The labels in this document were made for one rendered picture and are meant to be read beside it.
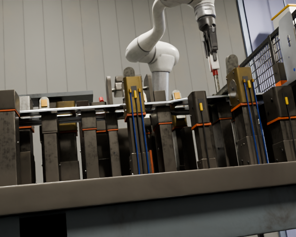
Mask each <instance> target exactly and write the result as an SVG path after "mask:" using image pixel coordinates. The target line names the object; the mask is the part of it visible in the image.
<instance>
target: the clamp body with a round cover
mask: <svg viewBox="0 0 296 237"><path fill-rule="evenodd" d="M69 107H76V104H75V101H64V102H56V108H69ZM60 115H71V113H68V114H57V116H60ZM77 128H78V127H77V123H64V124H59V129H60V152H61V162H60V165H61V180H62V181H72V180H81V179H80V168H79V161H78V151H77V138H76V136H78V130H77Z"/></svg>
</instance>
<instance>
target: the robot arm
mask: <svg viewBox="0 0 296 237"><path fill-rule="evenodd" d="M181 4H186V5H188V6H190V7H191V8H193V9H194V13H195V20H196V22H197V23H198V27H199V30H200V31H202V32H203V38H204V40H202V43H203V47H204V51H205V55H206V58H208V61H209V67H210V72H212V70H215V69H219V63H218V56H217V50H218V42H217V35H216V22H215V18H216V13H215V7H214V0H155V2H154V4H153V7H152V14H153V25H154V27H153V29H152V30H150V31H148V32H146V33H144V34H142V35H140V36H139V37H137V38H135V39H134V40H133V41H132V42H131V43H130V44H129V46H128V47H127V49H126V53H125V57H126V59H127V60H128V61H129V62H131V63H137V62H140V63H148V66H149V69H150V71H151V73H152V87H153V91H160V90H165V95H166V100H167V101H168V100H169V73H170V72H171V71H172V68H173V66H174V65H176V64H177V62H178V60H179V52H178V50H177V49H176V48H175V47H174V46H173V45H171V44H169V43H165V42H161V41H159V40H160V39H161V38H162V36H163V34H164V32H165V18H164V9H165V8H173V7H175V6H178V5H181Z"/></svg>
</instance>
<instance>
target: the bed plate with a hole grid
mask: <svg viewBox="0 0 296 237"><path fill-rule="evenodd" d="M293 184H296V161H290V162H279V163H268V164H257V165H246V166H231V167H220V168H209V169H198V170H187V171H176V172H165V173H154V174H138V175H127V176H116V177H105V178H94V179H83V180H72V181H61V182H46V183H35V184H24V185H13V186H2V187H0V216H8V215H17V214H26V213H38V212H47V211H55V210H64V209H73V208H82V207H91V206H99V205H111V204H120V203H129V202H138V201H146V200H155V199H164V198H176V197H185V196H194V195H202V194H211V193H220V192H229V191H238V190H249V189H259V188H267V187H276V186H285V185H293Z"/></svg>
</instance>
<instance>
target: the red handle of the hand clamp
mask: <svg viewBox="0 0 296 237"><path fill-rule="evenodd" d="M212 72H213V76H214V81H215V87H216V93H217V92H218V91H219V90H220V86H219V80H218V70H217V69H215V70H212Z"/></svg>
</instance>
